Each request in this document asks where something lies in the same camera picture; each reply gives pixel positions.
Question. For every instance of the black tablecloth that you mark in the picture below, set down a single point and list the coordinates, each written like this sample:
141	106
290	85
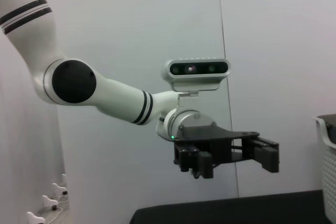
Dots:
223	208

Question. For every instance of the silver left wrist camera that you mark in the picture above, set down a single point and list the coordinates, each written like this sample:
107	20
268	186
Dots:
197	77

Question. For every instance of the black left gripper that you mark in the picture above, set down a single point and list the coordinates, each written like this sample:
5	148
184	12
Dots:
210	134

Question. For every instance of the white wall hook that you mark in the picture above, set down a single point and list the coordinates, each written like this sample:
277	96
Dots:
60	188
50	202
64	178
35	218

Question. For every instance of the grey perforated storage box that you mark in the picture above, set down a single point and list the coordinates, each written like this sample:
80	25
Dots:
329	169

